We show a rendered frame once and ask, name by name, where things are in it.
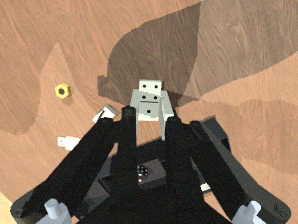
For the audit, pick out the brass hex nut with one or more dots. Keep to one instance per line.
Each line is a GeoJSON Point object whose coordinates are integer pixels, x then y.
{"type": "Point", "coordinates": [62, 90]}

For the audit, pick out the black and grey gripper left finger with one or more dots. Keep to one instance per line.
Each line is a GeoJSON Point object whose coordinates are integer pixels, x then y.
{"type": "Point", "coordinates": [58, 197]}

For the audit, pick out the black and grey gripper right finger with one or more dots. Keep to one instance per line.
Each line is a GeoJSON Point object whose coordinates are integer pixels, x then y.
{"type": "Point", "coordinates": [231, 184]}

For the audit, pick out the black rack of bins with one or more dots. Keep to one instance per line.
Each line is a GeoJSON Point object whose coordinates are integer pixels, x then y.
{"type": "Point", "coordinates": [152, 157]}

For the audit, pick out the white domino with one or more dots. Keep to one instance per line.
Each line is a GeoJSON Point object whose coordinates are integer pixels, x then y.
{"type": "Point", "coordinates": [149, 100]}

